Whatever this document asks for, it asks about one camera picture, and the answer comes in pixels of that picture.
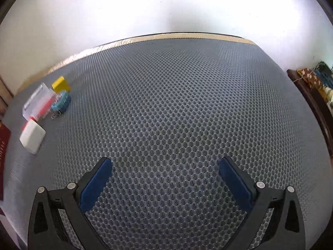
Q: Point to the clear case red contents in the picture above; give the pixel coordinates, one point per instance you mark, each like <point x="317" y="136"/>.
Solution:
<point x="49" y="107"/>

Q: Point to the yellow small box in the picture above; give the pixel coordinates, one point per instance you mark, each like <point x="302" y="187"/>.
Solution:
<point x="60" y="85"/>

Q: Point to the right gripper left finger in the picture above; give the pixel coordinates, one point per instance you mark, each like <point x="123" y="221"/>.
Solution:
<point x="46" y="229"/>

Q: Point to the white rounded box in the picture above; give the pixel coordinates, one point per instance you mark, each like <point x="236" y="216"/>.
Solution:
<point x="32" y="136"/>

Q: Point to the clear case with label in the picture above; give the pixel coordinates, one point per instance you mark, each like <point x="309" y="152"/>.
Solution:
<point x="37" y="103"/>

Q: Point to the grey mesh mat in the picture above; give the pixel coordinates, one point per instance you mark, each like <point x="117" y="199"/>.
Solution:
<point x="165" y="112"/>

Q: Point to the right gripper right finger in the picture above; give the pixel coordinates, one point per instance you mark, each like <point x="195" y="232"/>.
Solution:
<point x="286" y="226"/>

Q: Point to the dark wooden shelf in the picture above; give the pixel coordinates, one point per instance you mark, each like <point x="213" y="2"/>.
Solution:
<point x="315" y="101"/>

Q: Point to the red tin with gold interior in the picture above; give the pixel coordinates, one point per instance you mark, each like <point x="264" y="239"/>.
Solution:
<point x="5" y="134"/>

